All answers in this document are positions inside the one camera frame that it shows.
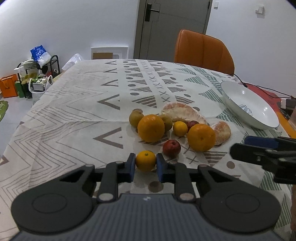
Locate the red apple front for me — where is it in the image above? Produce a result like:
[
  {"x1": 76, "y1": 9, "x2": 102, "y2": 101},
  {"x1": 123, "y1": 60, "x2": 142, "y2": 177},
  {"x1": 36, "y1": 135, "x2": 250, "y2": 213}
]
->
[{"x1": 163, "y1": 140, "x2": 181, "y2": 158}]

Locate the small tangerine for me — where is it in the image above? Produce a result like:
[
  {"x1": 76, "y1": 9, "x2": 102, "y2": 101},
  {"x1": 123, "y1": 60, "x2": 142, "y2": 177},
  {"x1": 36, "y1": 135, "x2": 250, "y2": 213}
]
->
[
  {"x1": 173, "y1": 121, "x2": 188, "y2": 137},
  {"x1": 135, "y1": 151, "x2": 156, "y2": 172}
]

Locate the large orange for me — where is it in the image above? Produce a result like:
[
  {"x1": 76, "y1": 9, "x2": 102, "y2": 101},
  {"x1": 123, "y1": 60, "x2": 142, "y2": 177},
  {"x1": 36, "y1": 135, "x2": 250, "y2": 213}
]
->
[
  {"x1": 137, "y1": 114, "x2": 165, "y2": 143},
  {"x1": 187, "y1": 124, "x2": 216, "y2": 152}
]

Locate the dark red apple back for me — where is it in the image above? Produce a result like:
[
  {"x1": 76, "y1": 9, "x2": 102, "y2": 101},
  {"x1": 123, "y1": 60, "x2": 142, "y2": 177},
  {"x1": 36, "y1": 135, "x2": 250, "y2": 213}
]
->
[{"x1": 187, "y1": 120, "x2": 199, "y2": 131}]

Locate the brown pear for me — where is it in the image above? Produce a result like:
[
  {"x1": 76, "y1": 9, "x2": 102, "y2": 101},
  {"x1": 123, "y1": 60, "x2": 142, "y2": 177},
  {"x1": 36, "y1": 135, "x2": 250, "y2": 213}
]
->
[
  {"x1": 159, "y1": 114, "x2": 173, "y2": 133},
  {"x1": 129, "y1": 109, "x2": 144, "y2": 128}
]

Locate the small peeled pomelo piece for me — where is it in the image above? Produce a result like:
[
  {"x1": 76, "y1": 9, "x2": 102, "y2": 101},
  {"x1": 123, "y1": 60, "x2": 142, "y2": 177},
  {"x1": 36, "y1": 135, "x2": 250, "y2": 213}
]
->
[{"x1": 210, "y1": 121, "x2": 231, "y2": 146}]

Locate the large peeled pomelo half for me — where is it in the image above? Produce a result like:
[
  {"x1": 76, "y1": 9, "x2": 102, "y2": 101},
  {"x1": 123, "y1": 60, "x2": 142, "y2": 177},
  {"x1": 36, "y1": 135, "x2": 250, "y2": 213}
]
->
[{"x1": 161, "y1": 102, "x2": 207, "y2": 124}]

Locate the red orange cartoon mat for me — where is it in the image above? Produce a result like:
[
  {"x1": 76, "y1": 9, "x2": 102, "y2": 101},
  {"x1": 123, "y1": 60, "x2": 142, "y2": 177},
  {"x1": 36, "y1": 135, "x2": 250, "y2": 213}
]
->
[{"x1": 246, "y1": 83, "x2": 295, "y2": 138}]

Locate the white ceramic plate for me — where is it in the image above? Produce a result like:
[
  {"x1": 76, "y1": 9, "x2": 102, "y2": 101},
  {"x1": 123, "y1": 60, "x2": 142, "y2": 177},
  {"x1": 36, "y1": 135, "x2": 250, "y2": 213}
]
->
[{"x1": 221, "y1": 81, "x2": 280, "y2": 130}]

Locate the patterned white tablecloth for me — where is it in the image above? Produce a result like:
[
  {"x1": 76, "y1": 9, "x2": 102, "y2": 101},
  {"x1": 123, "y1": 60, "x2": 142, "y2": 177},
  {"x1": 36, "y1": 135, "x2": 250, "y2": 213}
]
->
[{"x1": 1, "y1": 59, "x2": 292, "y2": 240}]

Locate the clear plastic bag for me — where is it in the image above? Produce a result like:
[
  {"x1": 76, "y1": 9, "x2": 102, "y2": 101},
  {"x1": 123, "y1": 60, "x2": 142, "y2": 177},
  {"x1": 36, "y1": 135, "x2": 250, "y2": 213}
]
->
[{"x1": 62, "y1": 53, "x2": 84, "y2": 71}]

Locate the black metal rack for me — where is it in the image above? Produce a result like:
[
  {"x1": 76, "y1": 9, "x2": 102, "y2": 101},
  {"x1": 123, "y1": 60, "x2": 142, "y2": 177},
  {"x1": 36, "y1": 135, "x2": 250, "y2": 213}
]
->
[{"x1": 15, "y1": 55, "x2": 61, "y2": 98}]

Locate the orange leather chair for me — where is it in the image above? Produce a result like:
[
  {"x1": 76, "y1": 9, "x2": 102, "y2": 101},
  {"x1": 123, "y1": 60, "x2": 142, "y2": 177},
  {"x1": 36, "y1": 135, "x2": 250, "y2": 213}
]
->
[{"x1": 174, "y1": 29, "x2": 235, "y2": 76}]

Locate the orange paper bag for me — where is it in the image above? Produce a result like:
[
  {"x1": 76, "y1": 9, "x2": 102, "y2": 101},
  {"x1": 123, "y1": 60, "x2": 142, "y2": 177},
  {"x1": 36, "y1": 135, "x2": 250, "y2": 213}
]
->
[{"x1": 0, "y1": 74, "x2": 18, "y2": 98}]

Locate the blue white plastic bag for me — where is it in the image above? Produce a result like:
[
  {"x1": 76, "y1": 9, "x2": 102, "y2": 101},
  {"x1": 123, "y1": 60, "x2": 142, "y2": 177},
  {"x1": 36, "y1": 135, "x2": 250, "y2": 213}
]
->
[{"x1": 30, "y1": 45, "x2": 51, "y2": 68}]

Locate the black cable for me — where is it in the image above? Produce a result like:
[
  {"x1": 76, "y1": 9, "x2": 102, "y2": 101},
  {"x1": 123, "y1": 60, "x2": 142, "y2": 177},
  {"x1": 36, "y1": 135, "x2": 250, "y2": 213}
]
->
[{"x1": 233, "y1": 73, "x2": 293, "y2": 98}]

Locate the white foam packaging frame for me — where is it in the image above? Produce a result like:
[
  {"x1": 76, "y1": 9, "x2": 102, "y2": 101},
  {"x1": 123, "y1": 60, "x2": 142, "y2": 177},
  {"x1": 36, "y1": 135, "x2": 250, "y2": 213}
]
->
[{"x1": 91, "y1": 46, "x2": 128, "y2": 60}]

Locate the grey door with handle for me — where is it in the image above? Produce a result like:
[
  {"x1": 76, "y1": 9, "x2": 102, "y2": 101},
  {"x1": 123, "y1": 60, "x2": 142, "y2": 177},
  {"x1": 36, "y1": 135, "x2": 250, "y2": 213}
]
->
[{"x1": 133, "y1": 0, "x2": 213, "y2": 62}]

